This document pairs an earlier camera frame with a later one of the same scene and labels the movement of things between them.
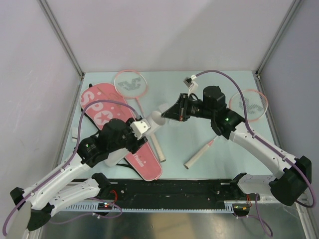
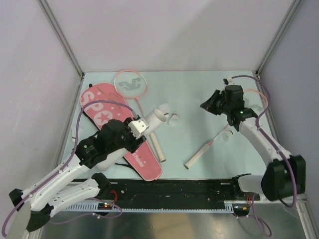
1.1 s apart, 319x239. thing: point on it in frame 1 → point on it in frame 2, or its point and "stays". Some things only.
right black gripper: (173, 113) → (209, 104)
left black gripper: (136, 144) stays
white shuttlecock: (75, 133) stays
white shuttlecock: (174, 123) stays
